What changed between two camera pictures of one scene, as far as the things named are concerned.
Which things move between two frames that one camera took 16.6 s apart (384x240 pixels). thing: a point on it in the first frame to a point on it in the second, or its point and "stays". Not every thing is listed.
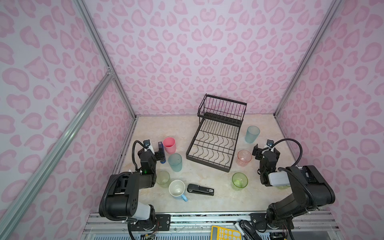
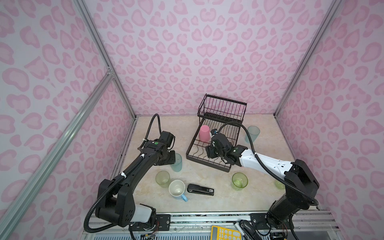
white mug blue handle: [176, 188] stays
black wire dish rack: [214, 140] stays
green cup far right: [283, 187] stays
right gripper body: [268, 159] to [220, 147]
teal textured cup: [175, 161] stays
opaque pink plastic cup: [170, 144] to [204, 135]
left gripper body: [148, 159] to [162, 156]
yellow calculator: [221, 233] stays
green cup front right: [239, 181] stays
